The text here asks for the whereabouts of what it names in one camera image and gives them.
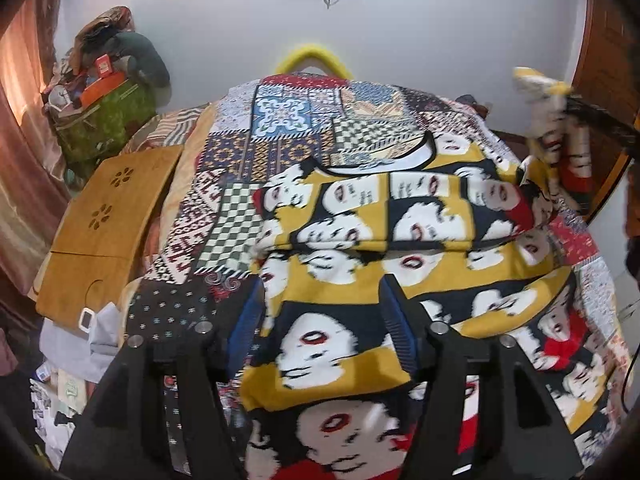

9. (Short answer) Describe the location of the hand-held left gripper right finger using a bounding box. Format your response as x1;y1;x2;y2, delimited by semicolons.
377;276;585;480

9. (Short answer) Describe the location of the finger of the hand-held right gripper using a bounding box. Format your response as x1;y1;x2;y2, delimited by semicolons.
564;95;640;147

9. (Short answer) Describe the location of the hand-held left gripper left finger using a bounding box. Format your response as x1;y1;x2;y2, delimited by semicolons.
59;278;266;480

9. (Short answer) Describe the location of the face-printed yellow knit sweater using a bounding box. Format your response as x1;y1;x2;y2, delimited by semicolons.
239;66;632;480

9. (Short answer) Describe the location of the brown wooden door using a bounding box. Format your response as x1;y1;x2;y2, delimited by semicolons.
569;0;640;223

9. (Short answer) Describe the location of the patchwork printed blanket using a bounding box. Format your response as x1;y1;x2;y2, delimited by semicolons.
125;72;632;480

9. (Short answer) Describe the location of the white plastic bag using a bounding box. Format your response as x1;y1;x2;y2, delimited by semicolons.
39;304;127;388

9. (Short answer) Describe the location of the wooden lap desk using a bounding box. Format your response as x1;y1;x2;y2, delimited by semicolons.
35;145;186;335

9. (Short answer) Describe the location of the pile of papers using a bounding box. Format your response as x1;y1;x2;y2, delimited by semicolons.
29;360;93;443

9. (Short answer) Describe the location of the striped cloth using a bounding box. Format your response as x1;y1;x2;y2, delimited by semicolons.
121;106;212;157

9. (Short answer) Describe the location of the orange box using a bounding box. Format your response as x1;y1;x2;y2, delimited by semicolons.
79;70;127;107

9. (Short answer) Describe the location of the pink curtain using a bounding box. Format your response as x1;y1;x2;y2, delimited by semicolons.
0;0;72;306

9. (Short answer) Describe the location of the yellow padded hoop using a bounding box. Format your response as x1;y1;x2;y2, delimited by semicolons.
273;43;354;80

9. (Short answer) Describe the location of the dark grey garment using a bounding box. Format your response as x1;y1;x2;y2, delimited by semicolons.
111;32;171;87

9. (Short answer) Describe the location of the brown patterned cloth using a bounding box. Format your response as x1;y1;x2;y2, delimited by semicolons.
74;6;136;57

